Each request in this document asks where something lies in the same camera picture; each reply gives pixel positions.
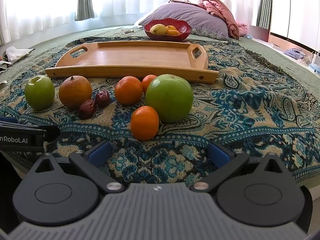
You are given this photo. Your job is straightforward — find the brownish rough orange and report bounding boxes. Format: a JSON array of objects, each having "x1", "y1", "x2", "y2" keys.
[{"x1": 59, "y1": 75, "x2": 93, "y2": 110}]

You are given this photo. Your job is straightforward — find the pink quilt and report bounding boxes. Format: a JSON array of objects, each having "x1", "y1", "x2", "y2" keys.
[{"x1": 201, "y1": 0, "x2": 240, "y2": 40}]

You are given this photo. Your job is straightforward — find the large green apple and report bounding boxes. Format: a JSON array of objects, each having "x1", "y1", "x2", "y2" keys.
[{"x1": 145, "y1": 74, "x2": 194, "y2": 123}]

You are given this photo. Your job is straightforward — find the white paper bag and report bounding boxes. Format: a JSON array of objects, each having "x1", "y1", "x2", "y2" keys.
[{"x1": 308, "y1": 51, "x2": 320, "y2": 75}]

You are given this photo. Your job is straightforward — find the blue cloth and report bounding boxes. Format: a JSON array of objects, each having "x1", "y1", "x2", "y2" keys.
[{"x1": 284, "y1": 48, "x2": 306, "y2": 60}]

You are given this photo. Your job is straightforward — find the red bowl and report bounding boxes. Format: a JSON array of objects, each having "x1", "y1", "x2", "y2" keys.
[{"x1": 144, "y1": 18, "x2": 192, "y2": 42}]

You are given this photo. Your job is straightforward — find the light pink cloth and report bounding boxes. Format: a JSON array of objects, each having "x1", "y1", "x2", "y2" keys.
[{"x1": 237, "y1": 22, "x2": 249, "y2": 37}]

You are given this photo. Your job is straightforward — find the white wardrobe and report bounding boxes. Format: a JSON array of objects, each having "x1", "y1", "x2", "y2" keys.
[{"x1": 269, "y1": 0, "x2": 320, "y2": 54}]

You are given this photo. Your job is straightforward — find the red date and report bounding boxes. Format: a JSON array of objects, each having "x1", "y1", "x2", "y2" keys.
[
  {"x1": 79, "y1": 99, "x2": 97, "y2": 120},
  {"x1": 95, "y1": 90, "x2": 110, "y2": 107}
]

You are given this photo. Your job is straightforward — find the white crumpled cloth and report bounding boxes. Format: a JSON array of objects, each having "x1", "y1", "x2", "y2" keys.
[{"x1": 0, "y1": 60, "x2": 13, "y2": 73}]

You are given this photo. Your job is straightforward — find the yellow mango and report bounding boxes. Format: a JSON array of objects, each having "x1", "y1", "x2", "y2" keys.
[{"x1": 149, "y1": 24, "x2": 167, "y2": 35}]

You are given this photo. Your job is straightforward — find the small green apple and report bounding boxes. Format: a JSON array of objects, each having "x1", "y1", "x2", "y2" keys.
[{"x1": 24, "y1": 75, "x2": 55, "y2": 111}]

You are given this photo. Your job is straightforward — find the grey-green curtain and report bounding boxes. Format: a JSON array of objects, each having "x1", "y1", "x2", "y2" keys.
[
  {"x1": 74, "y1": 0, "x2": 98, "y2": 21},
  {"x1": 256, "y1": 0, "x2": 273, "y2": 30}
]

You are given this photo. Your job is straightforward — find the green quilted bedspread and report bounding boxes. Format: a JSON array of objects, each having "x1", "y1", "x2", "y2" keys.
[{"x1": 0, "y1": 24, "x2": 320, "y2": 85}]

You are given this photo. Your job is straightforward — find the bright orange tangerine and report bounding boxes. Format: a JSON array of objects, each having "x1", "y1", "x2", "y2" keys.
[
  {"x1": 130, "y1": 106, "x2": 160, "y2": 141},
  {"x1": 114, "y1": 76, "x2": 143, "y2": 105},
  {"x1": 142, "y1": 74, "x2": 158, "y2": 95}
]

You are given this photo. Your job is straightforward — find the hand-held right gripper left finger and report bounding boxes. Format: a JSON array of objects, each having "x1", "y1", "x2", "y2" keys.
[{"x1": 32, "y1": 140, "x2": 127, "y2": 194}]

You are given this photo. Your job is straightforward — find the blue patterned blanket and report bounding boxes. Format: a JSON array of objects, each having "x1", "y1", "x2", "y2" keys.
[{"x1": 0, "y1": 36, "x2": 320, "y2": 188}]

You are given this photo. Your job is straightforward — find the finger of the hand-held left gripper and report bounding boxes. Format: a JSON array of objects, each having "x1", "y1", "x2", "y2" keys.
[{"x1": 0, "y1": 116, "x2": 19, "y2": 125}]

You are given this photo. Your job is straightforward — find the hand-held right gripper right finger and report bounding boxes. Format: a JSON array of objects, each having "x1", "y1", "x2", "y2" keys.
[{"x1": 189, "y1": 141, "x2": 288, "y2": 193}]

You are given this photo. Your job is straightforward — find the wooden tray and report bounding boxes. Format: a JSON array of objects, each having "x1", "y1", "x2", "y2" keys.
[{"x1": 45, "y1": 41, "x2": 220, "y2": 84}]

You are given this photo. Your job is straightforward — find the purple pillow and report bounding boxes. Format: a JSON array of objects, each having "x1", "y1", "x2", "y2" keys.
[{"x1": 138, "y1": 2, "x2": 230, "y2": 42}]

